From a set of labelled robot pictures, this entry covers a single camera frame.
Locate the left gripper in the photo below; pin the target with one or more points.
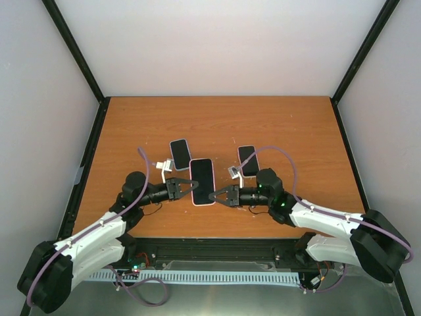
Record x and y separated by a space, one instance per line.
173 186

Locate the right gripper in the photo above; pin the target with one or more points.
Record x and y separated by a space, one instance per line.
233 195

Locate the light blue phone case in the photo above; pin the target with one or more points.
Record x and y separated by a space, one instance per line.
189 168

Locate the pink phone case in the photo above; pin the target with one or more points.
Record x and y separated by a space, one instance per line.
213 184

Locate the white phone case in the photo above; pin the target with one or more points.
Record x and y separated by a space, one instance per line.
250 176

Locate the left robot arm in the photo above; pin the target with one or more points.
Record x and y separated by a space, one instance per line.
54 269

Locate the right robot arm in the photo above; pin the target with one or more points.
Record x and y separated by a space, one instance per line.
367 240

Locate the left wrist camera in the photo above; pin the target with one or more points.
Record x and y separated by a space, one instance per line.
165 167

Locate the black aluminium frame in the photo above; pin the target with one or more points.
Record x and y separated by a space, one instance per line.
192 245

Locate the light blue cable duct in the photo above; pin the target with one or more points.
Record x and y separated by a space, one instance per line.
213 277

